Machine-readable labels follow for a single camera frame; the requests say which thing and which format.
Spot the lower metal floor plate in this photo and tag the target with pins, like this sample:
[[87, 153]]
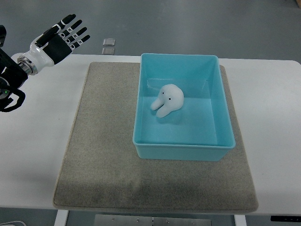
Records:
[[108, 51]]

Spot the grey felt mat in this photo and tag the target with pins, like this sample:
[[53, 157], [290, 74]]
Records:
[[101, 169]]

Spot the silver metal table bracket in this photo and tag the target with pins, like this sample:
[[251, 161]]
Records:
[[119, 220]]

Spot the upper metal floor plate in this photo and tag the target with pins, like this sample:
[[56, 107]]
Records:
[[109, 42]]

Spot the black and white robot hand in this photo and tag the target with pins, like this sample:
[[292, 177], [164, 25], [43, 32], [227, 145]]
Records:
[[53, 46]]

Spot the white tooth plush toy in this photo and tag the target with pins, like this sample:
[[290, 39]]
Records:
[[169, 99]]

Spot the black table control panel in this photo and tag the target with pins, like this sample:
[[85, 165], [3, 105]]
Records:
[[295, 219]]

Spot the blue plastic box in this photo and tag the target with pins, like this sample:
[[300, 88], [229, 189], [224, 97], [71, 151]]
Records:
[[182, 112]]

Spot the right white table leg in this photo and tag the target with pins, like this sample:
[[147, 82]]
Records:
[[240, 220]]

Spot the left white table leg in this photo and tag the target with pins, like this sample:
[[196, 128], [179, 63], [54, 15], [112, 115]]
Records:
[[61, 218]]

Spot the white table leg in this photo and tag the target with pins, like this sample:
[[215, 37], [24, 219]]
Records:
[[240, 220], [61, 218]]

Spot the metal floor plate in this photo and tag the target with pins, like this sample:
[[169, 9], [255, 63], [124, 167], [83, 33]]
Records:
[[109, 42], [108, 51]]

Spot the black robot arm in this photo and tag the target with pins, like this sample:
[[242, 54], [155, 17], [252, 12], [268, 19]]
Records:
[[12, 77]]

